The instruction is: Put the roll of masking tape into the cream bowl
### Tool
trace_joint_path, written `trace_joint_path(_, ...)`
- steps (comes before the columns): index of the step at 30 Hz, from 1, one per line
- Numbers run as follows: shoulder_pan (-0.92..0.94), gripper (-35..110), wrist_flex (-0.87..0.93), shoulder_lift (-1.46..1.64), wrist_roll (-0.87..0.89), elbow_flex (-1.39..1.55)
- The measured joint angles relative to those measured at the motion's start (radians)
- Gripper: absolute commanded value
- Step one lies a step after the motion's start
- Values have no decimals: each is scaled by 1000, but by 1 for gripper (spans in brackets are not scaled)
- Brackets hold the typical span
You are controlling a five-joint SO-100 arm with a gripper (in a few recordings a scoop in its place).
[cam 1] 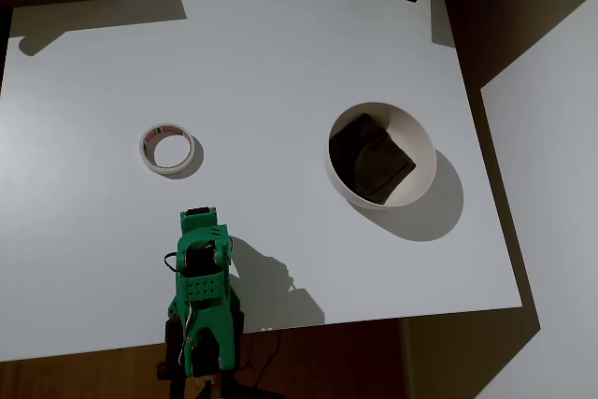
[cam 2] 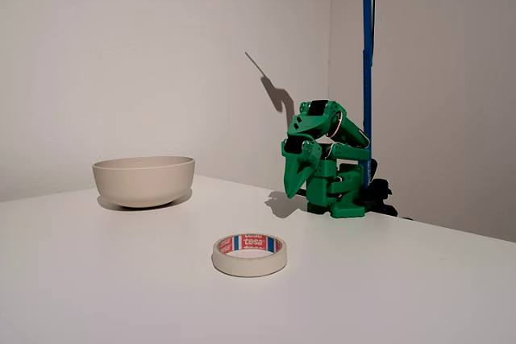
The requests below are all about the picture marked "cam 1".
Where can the white masking tape roll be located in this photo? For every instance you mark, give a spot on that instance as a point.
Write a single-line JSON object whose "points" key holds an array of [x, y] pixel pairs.
{"points": [[146, 156]]}

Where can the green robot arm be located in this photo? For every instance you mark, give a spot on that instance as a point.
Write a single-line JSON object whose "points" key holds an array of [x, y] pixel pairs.
{"points": [[205, 287]]}

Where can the dark folded cloth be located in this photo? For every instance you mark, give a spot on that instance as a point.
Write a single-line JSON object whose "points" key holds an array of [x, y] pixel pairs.
{"points": [[374, 161]]}

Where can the white round bowl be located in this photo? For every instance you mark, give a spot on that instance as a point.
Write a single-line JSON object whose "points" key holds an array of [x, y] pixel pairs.
{"points": [[421, 146]]}

